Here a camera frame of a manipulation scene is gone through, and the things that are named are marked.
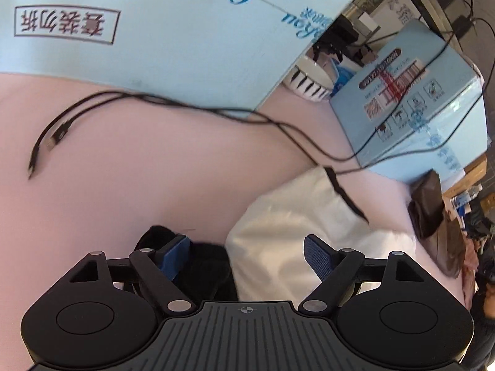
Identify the brown cardboard box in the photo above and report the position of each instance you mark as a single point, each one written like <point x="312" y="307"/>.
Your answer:
<point x="473" y="170"/>

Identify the dark brown cloth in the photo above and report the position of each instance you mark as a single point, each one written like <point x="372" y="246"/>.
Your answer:
<point x="427" y="208"/>

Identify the white and black shirt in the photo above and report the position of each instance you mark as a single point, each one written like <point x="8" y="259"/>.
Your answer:
<point x="294" y="220"/>

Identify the blue tissue pack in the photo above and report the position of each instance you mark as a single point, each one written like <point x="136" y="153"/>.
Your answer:
<point x="344" y="75"/>

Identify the plastic water bottle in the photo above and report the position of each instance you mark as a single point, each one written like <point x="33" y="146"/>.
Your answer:
<point x="466" y="197"/>

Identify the taupe cloth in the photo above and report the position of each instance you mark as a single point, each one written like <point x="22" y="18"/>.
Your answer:
<point x="450" y="251"/>

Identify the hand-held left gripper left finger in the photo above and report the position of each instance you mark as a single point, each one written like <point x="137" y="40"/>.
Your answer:
<point x="176" y="257"/>

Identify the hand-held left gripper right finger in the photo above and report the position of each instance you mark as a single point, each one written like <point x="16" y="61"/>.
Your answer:
<point x="319" y="257"/>

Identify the black robot gripper device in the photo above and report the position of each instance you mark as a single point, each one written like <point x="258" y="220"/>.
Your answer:
<point x="336" y="31"/>

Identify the pink patterned cloth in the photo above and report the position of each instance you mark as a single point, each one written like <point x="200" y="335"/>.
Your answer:
<point x="471" y="262"/>

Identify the light blue labelled cardboard box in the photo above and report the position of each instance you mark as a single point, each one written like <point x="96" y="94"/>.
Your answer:
<point x="456" y="96"/>

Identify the white bowl with black stripes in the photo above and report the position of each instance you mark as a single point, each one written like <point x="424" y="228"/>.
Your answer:
<point x="305" y="83"/>

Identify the large light blue cardboard box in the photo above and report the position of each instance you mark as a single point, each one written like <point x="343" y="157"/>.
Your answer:
<point x="174" y="38"/>

